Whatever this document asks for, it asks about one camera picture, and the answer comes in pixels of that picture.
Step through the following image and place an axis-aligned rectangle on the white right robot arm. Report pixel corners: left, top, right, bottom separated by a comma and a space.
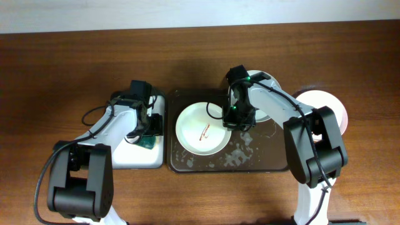
221, 65, 348, 224

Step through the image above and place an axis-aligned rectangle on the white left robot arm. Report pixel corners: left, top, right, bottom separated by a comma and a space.
44, 81, 166, 224

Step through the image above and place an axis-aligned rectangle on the cream plate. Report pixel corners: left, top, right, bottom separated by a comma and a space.
175, 102, 231, 156

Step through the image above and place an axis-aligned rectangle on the dark brown tray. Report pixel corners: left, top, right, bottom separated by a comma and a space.
165, 89, 289, 173

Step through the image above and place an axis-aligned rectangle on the pale green plate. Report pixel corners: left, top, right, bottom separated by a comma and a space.
247, 71, 284, 126

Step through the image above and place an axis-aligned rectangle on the green yellow sponge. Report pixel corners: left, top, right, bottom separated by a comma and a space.
136, 136, 157, 150

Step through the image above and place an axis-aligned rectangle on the white soapy tray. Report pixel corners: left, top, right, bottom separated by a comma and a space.
112, 91, 166, 169

